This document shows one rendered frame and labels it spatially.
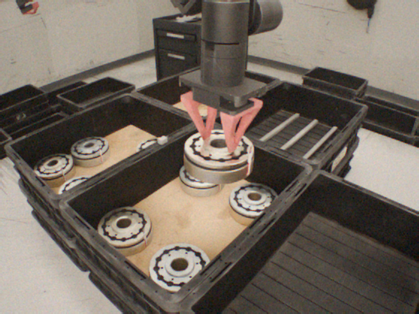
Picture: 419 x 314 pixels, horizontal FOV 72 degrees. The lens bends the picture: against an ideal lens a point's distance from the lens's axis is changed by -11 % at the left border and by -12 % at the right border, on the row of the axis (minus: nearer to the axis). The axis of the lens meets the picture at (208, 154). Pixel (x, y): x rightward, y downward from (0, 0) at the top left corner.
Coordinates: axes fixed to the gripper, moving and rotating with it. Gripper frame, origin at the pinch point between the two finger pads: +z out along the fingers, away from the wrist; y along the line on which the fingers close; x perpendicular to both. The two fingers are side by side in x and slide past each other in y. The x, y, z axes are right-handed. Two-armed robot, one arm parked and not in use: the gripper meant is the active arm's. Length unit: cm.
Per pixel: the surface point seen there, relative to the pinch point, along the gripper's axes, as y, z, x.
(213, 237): 1.4, 22.7, -1.5
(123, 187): 20.1, 17.1, 5.0
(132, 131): 47, 23, -17
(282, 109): 21, 22, -60
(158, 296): -6.1, 13.0, 18.1
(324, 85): 46, 46, -163
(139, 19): 337, 49, -238
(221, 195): 8.2, 22.5, -12.1
